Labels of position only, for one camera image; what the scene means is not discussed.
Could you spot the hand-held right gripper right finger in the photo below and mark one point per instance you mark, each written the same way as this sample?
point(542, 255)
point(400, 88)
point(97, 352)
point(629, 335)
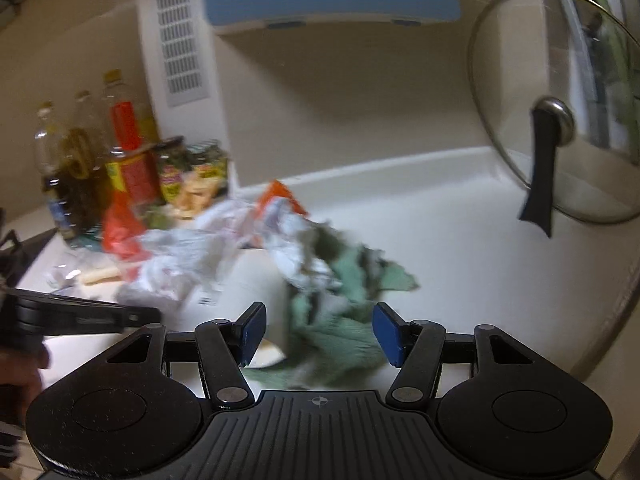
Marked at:
point(387, 335)

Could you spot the red plastic bag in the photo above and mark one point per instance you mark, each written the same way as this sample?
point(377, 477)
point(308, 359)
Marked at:
point(120, 230)

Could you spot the glass jar yellow label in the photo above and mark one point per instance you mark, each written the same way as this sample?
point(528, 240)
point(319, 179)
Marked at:
point(172, 175)

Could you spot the small glass jar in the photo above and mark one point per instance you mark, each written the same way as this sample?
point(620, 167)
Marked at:
point(207, 175)

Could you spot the oil bottle yellow red label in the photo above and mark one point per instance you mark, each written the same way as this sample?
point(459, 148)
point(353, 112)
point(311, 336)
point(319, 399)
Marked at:
point(130, 160)

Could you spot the white wall vent grille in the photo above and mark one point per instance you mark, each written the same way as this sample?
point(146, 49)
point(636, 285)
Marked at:
point(177, 35)

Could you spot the white crumpled plastic wrappers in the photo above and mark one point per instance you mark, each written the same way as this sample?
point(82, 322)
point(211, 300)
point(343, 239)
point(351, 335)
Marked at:
point(170, 260)

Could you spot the glass pot lid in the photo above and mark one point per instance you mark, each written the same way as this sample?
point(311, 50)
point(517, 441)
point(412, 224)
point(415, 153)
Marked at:
point(550, 110)

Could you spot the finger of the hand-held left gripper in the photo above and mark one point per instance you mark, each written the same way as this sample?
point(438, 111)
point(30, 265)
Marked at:
point(90, 317)

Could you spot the white crumpled plastic wrapper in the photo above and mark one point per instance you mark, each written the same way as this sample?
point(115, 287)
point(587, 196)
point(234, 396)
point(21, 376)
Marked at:
point(295, 250)

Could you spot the large dark oil bottle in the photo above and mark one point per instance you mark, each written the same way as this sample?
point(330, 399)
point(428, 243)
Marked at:
point(82, 175)

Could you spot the green terry towel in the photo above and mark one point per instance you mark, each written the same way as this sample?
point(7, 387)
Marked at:
point(340, 340)

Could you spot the black gas stove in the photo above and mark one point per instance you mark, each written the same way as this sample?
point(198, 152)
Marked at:
point(35, 260)

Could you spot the thin dark sauce bottle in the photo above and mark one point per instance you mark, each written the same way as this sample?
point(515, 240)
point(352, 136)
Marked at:
point(47, 170)

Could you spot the person's left hand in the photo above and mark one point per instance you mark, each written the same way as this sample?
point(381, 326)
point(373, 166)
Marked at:
point(25, 375)

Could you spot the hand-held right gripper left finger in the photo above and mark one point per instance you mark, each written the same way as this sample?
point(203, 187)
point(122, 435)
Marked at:
point(252, 332)

